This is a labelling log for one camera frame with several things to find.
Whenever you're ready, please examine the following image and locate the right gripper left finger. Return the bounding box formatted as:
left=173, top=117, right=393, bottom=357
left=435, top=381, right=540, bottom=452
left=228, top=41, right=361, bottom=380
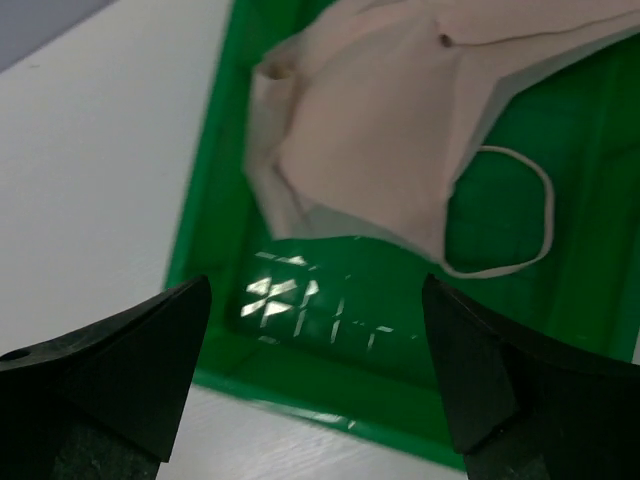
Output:
left=1, top=276, right=212, bottom=463

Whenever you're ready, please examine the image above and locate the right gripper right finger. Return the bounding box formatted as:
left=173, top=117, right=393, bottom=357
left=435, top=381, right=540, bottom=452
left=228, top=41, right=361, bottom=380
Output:
left=422, top=275, right=639, bottom=455

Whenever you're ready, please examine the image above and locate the pink bra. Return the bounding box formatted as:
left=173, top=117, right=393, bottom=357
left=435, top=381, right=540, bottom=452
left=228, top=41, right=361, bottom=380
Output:
left=245, top=1, right=639, bottom=268

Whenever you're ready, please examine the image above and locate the green plastic tray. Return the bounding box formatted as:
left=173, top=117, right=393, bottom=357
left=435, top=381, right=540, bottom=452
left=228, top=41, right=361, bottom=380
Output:
left=167, top=1, right=639, bottom=469

